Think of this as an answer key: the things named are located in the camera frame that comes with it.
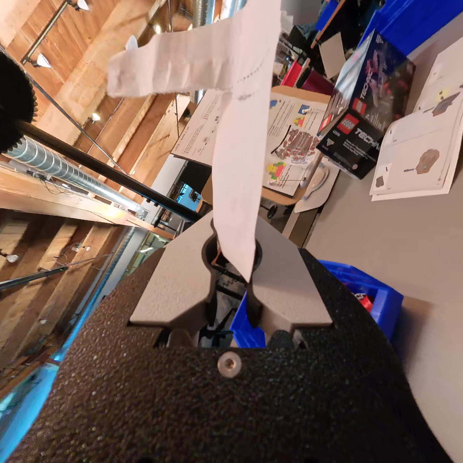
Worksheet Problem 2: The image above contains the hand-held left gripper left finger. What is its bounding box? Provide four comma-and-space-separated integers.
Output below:
129, 211, 218, 348

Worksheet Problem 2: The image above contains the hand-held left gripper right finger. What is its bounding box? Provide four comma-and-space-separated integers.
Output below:
247, 219, 333, 340

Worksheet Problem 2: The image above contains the blue plastic bin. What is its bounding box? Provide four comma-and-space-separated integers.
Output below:
369, 0, 463, 56
230, 260, 404, 348

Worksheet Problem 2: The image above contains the white paper packet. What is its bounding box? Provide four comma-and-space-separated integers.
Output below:
107, 0, 283, 283

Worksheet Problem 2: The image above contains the grey desk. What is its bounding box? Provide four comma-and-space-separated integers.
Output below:
282, 33, 463, 463

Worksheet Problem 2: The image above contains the black pole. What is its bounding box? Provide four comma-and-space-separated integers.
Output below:
18, 121, 205, 223

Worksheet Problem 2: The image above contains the printed instruction board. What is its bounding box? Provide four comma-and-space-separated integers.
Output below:
170, 86, 339, 197

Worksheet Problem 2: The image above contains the dark toy brick box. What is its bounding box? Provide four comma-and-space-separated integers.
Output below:
316, 29, 416, 180

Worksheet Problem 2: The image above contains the dark red storage bin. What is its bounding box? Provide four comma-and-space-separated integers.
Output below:
302, 69, 335, 95

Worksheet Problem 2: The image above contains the white instruction booklet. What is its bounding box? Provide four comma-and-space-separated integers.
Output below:
370, 36, 463, 202

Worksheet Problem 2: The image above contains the grey cardboard sheet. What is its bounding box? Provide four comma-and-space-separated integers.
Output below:
320, 33, 347, 79

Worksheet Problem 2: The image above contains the black toothed round object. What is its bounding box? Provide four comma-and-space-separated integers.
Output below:
0, 51, 38, 152

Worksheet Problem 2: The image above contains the metal ventilation duct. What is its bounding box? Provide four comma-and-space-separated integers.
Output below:
192, 0, 250, 29
4, 136, 149, 218

